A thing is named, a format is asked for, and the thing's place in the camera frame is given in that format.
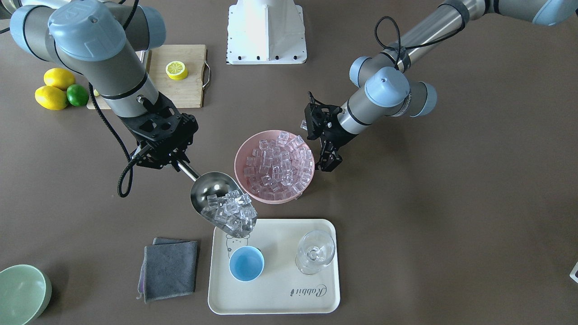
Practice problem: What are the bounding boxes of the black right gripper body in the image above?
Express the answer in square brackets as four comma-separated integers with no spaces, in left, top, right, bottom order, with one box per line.
[121,94,199,170]

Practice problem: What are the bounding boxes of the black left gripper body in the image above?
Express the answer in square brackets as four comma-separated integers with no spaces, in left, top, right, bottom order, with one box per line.
[305,91,356,147]

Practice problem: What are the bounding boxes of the stainless steel ice scoop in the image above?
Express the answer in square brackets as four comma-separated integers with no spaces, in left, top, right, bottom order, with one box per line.
[177,165,244,214]

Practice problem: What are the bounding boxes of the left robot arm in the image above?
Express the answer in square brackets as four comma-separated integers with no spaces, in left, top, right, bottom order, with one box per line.
[305,0,577,172]

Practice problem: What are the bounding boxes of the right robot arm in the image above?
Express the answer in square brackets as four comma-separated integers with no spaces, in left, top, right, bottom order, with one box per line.
[9,0,198,171]

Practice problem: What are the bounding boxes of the clear ice cubes pile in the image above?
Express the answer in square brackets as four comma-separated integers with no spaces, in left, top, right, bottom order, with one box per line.
[242,131,314,199]

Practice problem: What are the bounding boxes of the light blue plastic cup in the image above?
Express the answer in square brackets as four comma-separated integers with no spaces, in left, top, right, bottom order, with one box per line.
[229,246,266,282]

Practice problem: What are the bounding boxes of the half lemon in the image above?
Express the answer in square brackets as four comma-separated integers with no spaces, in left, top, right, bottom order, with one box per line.
[165,61,188,80]

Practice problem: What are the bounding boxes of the bamboo cutting board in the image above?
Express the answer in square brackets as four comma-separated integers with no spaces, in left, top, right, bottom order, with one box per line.
[86,44,212,110]

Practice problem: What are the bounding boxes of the green lime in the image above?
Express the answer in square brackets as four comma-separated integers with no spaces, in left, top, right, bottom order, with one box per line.
[66,84,89,107]

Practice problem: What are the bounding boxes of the clear wine glass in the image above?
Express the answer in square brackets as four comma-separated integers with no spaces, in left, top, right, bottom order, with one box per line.
[295,230,336,275]

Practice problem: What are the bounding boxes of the folded grey cloth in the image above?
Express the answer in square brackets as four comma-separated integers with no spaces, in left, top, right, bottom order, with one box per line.
[137,237,200,304]

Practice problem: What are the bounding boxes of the lower whole yellow lemon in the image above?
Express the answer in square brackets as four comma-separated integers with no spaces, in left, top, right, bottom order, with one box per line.
[34,86,69,111]

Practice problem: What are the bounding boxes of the whole yellow lemon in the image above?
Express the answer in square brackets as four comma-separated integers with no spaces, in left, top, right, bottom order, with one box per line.
[43,68,76,91]
[34,86,69,111]

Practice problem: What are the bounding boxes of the upper whole yellow lemon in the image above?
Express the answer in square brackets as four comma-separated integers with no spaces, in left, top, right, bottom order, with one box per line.
[43,68,76,91]

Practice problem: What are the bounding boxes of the cream rabbit serving tray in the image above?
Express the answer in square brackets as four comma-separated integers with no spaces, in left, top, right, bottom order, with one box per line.
[208,218,340,315]

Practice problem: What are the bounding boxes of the pale green bowl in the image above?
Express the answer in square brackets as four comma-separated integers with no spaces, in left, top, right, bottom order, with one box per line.
[0,264,52,325]

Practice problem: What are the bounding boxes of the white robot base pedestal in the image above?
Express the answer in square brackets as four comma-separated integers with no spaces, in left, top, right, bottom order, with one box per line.
[226,0,308,65]

